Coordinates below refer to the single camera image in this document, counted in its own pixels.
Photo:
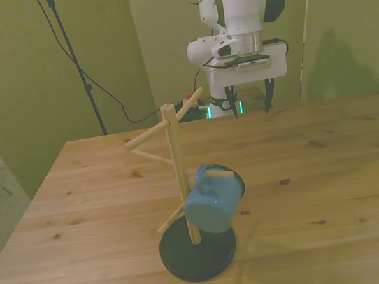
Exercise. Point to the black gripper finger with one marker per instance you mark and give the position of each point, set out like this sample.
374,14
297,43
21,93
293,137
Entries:
232,100
270,92

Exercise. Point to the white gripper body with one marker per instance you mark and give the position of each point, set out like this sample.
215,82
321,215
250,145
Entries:
247,75

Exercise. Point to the blue enamel mug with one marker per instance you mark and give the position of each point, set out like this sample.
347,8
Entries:
206,210

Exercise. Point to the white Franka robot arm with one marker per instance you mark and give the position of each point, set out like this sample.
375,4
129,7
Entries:
240,0

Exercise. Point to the wooden mug tree black base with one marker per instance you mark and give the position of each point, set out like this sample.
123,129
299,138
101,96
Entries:
176,151

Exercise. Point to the yellow emergency stop button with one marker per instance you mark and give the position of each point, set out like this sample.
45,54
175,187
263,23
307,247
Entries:
189,96

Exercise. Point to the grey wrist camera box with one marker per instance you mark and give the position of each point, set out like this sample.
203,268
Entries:
252,63

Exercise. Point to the black camera stand pole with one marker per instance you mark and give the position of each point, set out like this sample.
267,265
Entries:
73,56

